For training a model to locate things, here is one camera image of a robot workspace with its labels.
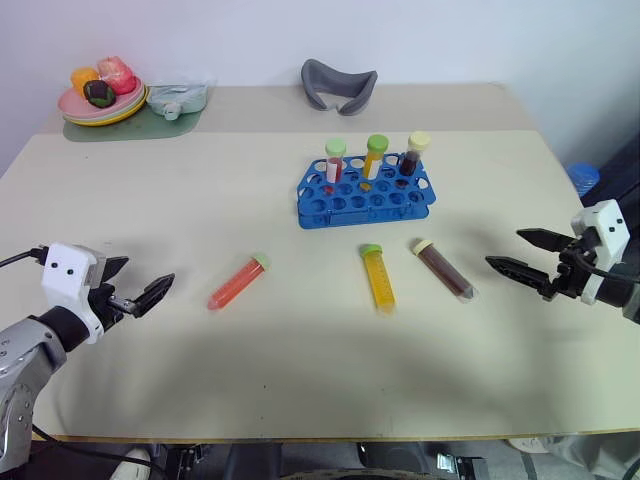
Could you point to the stack of coloured plates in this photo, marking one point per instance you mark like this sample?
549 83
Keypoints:
131 109

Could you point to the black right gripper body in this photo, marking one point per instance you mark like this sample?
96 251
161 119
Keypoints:
570 272

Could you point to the black box under table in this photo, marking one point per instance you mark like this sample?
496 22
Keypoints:
462 467

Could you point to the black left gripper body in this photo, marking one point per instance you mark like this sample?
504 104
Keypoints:
111 305

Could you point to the yellow plate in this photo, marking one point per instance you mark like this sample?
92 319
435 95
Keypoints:
102 124

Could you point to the dark brown tube black label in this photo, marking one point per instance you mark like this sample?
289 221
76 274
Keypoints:
419 142

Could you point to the brown liquid tube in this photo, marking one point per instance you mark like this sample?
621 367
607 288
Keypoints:
444 271

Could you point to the white rounded object under table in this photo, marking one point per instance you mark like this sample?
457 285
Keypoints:
132 462

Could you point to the orange liquid tube white label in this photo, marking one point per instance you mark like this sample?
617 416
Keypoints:
376 145

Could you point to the black object beside table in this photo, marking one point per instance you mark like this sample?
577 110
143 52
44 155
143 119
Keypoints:
622 172

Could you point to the dark green-brown toy fruit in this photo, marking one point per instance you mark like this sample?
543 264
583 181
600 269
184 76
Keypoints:
99 94

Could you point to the pale green pouch in plastic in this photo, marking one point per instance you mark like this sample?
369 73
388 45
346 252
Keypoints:
186 97

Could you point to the red liquid tube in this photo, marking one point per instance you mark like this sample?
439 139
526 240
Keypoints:
235 285

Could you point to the dark red tube white label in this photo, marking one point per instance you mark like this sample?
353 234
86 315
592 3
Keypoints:
335 149

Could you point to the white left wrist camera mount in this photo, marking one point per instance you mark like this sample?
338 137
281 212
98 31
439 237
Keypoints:
65 265

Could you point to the pink toy fruit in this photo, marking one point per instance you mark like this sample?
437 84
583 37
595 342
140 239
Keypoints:
117 72

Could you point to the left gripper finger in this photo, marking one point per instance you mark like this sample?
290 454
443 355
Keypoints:
116 267
154 294

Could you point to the orange toy fruit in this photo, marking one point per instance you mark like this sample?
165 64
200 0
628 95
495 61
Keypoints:
80 77

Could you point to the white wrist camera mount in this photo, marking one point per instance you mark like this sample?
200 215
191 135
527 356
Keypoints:
65 265
607 220

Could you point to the grey curved foam pad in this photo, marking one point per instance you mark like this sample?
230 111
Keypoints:
313 86

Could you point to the yellow liquid tube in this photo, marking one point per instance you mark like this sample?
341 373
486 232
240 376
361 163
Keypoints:
380 280

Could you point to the green table mat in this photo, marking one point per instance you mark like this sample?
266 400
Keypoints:
150 128

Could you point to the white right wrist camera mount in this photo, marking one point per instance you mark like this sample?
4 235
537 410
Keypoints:
607 220

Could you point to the blue plastic test tube rack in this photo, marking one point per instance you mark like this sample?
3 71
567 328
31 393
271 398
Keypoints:
350 218

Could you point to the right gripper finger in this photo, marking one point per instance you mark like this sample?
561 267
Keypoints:
520 274
545 240

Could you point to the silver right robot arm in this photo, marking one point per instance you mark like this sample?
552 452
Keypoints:
620 290

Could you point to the dark rounded shape under table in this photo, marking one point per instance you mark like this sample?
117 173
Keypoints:
395 457

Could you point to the blue water bottle cap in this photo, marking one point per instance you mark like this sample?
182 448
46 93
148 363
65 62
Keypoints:
583 177

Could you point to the grey fabric under table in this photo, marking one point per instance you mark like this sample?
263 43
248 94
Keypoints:
595 457

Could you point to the pink plate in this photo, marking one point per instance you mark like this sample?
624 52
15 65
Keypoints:
70 103

